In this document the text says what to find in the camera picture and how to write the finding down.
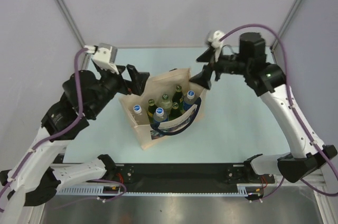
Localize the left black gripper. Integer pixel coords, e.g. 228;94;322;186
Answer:
88;63;149;117

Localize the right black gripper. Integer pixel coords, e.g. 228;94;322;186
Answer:
189;46;251;90

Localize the beige canvas tote bag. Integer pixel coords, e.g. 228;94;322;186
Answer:
119;68;206;150

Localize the green glass bottle back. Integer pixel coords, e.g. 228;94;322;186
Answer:
147;99;157;118

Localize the green glass bottle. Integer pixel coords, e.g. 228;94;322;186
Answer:
147;99;157;118
172;85;184;105
169;102;184;121

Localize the clear glass bottle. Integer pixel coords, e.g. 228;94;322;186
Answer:
158;94;172;112

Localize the blue label water bottle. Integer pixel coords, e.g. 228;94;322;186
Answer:
183;90;197;111

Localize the clear plastic water bottle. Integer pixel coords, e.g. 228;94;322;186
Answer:
133;105;146;125

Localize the small blue-cap water bottle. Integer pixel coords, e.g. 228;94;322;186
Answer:
153;107;168;123

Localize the green glass bottle front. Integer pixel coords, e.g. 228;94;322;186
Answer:
169;102;184;121

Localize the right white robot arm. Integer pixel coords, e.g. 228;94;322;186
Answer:
190;31;337;183

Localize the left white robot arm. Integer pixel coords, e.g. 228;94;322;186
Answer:
1;64;149;223

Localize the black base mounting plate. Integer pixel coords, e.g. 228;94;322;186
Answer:
114;163;275;189

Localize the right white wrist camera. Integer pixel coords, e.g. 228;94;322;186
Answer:
206;30;225;62

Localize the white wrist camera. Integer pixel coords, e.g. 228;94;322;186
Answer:
84;43;119;74
206;30;225;62

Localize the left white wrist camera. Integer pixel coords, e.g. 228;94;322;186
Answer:
84;43;119;74

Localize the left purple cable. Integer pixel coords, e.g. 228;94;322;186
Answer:
0;48;127;213

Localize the purple cable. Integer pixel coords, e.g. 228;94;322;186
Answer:
0;48;127;213
219;24;338;203

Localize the light blue cable duct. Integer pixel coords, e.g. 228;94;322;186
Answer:
57;183;262;197

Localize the aluminium frame rail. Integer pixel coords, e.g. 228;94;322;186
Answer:
50;163;328;188

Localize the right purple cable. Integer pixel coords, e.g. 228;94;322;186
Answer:
219;24;338;203

